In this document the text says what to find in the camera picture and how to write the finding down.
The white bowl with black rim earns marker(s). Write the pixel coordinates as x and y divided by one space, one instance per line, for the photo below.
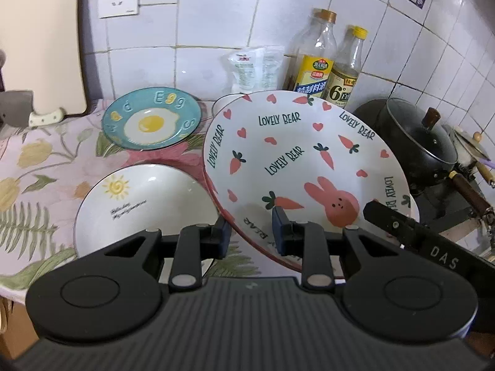
224 104

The small pot with wooden knob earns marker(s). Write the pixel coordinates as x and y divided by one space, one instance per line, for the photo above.
470 148

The white sun print plate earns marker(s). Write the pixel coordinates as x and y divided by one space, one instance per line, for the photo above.
147 205

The clear seasoning packet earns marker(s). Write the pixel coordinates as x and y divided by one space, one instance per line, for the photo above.
273 65

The white salt packet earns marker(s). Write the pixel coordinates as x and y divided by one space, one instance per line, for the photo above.
243 67

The floral tablecloth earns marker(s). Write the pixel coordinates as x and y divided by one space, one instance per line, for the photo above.
42 170

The blue fried egg print plate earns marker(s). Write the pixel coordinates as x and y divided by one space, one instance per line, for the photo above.
152 121

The carrot and rabbit print plate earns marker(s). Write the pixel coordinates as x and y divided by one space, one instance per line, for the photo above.
294 154

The beige cutting board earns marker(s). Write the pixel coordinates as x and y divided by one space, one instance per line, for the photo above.
42 38

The yellow label cooking wine bottle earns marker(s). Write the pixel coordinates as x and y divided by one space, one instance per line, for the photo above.
313 58

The glass wok lid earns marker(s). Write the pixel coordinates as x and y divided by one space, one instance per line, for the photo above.
419 139

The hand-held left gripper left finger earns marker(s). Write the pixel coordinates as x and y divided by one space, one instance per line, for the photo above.
223 237

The vinegar bottle with yellow cap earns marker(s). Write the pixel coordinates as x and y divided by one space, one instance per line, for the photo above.
346 73

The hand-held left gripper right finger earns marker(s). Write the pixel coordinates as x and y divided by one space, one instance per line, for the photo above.
279 232

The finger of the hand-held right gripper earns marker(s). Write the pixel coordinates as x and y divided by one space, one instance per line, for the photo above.
390 222

